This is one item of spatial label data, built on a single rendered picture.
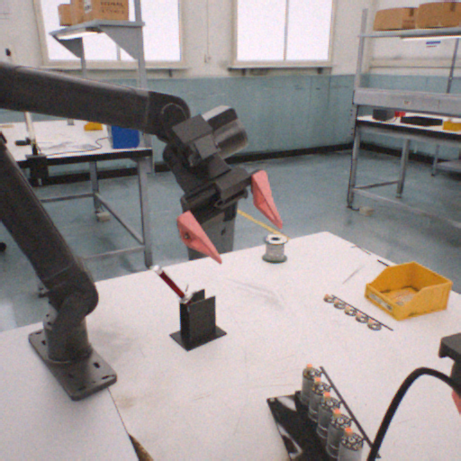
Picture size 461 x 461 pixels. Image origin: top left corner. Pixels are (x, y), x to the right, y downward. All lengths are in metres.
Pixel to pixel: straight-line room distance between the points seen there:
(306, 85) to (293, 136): 0.64
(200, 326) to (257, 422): 0.20
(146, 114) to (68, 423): 0.42
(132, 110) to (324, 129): 5.74
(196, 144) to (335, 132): 5.91
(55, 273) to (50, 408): 0.18
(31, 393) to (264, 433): 0.34
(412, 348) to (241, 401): 0.31
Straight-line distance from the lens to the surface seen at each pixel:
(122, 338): 0.81
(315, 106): 6.16
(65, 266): 0.67
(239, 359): 0.74
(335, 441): 0.58
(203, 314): 0.76
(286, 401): 0.66
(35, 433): 0.68
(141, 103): 0.63
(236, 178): 0.62
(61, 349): 0.74
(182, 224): 0.59
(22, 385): 0.76
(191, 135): 0.58
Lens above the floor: 1.20
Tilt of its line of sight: 21 degrees down
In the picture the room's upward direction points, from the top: straight up
